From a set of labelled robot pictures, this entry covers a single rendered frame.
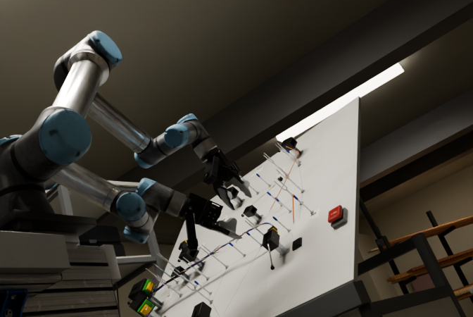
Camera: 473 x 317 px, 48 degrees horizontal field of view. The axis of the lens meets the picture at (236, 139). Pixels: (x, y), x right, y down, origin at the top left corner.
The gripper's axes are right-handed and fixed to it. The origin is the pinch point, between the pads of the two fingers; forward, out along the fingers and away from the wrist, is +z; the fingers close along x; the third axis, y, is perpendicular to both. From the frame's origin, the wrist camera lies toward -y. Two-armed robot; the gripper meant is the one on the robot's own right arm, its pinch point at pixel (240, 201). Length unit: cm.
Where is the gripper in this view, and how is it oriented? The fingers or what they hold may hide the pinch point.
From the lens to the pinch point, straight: 185.1
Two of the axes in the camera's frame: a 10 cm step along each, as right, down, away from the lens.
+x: -6.9, 5.6, 4.6
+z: 5.8, 8.1, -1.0
